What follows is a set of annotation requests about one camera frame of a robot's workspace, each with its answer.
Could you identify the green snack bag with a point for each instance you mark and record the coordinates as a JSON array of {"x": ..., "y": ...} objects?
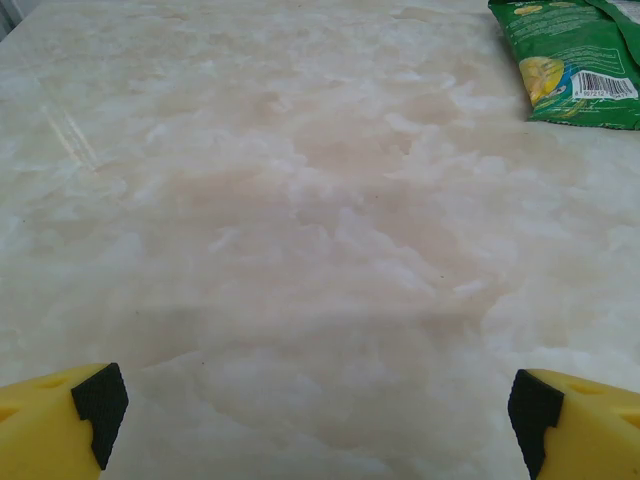
[{"x": 565, "y": 45}]

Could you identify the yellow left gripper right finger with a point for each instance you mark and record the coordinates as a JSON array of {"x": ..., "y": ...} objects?
[{"x": 590, "y": 430}]

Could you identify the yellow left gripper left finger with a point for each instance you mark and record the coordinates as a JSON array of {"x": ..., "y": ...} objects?
[{"x": 45, "y": 430}]

